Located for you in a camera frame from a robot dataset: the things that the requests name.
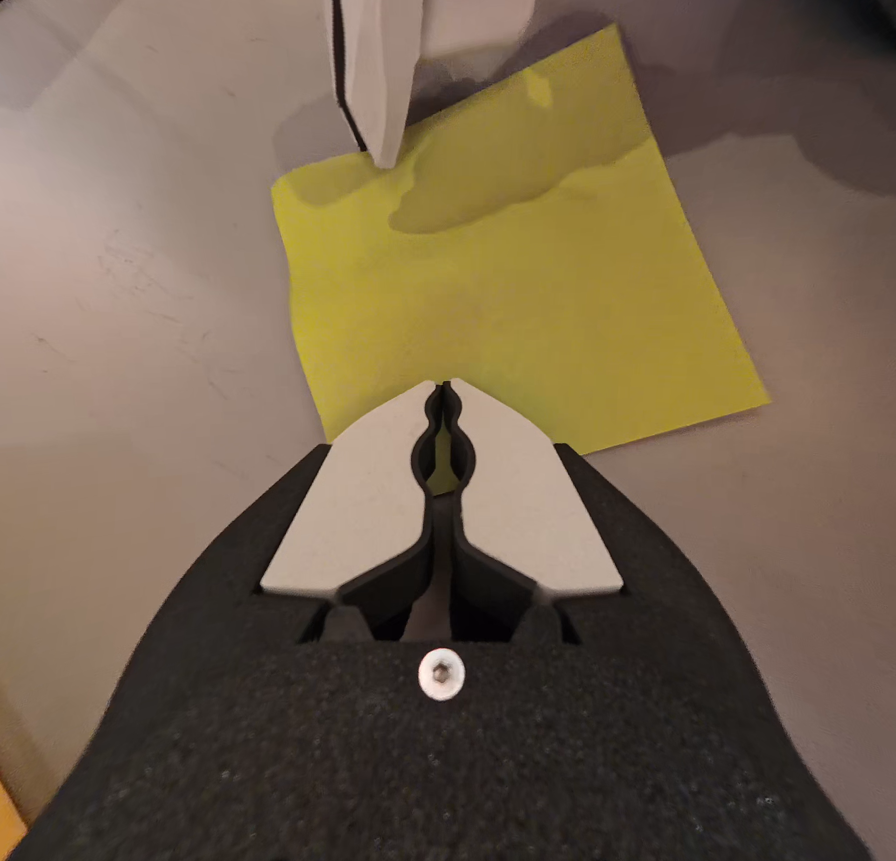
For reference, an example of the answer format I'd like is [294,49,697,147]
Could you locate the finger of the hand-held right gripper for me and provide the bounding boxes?
[423,0,539,60]
[328,0,429,170]

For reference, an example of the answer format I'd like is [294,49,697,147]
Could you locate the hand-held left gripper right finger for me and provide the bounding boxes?
[445,378,624,643]

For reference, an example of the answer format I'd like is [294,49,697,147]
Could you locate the floral and yellow origami paper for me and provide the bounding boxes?
[271,22,773,495]

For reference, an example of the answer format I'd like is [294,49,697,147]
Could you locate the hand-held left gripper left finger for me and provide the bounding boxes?
[259,379,449,642]

